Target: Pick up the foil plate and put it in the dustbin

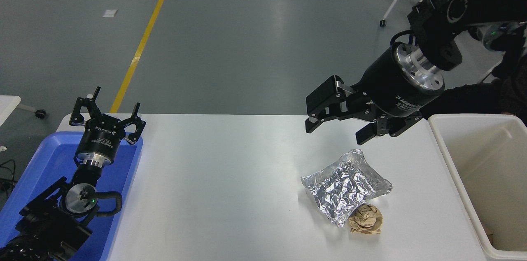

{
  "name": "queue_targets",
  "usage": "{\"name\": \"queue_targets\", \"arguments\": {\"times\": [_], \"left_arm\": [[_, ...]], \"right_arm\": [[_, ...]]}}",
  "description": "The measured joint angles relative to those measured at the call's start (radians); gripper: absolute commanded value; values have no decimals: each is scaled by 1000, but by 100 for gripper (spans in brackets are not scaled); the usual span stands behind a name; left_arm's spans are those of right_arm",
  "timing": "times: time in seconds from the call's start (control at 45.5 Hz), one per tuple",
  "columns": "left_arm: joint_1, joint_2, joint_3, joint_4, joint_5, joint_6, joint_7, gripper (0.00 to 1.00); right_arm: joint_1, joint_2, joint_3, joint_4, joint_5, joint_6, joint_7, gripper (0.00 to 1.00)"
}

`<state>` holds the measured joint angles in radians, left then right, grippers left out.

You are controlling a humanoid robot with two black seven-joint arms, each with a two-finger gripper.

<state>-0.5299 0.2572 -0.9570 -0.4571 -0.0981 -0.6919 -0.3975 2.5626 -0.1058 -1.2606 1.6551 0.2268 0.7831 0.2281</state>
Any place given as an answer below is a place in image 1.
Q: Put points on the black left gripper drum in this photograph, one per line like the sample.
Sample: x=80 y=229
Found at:
x=101 y=137

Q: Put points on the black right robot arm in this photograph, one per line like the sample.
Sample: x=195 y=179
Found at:
x=436 y=26

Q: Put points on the crumpled tan paper ball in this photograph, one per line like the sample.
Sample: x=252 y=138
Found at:
x=366 y=220

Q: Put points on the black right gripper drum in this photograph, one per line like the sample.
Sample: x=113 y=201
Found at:
x=383 y=88

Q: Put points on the silver foil tray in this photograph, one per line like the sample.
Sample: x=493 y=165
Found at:
x=346 y=189

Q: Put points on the blue plastic tray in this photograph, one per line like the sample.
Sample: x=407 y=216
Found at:
x=45 y=158

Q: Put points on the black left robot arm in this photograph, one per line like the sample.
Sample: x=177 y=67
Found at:
x=49 y=228

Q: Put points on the white side table with caster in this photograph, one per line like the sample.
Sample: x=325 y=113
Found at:
x=8 y=104

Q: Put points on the small white paper scrap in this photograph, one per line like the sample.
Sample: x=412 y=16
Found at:
x=110 y=13

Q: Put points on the large pale plastic bin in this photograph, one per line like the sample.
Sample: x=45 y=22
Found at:
x=494 y=178

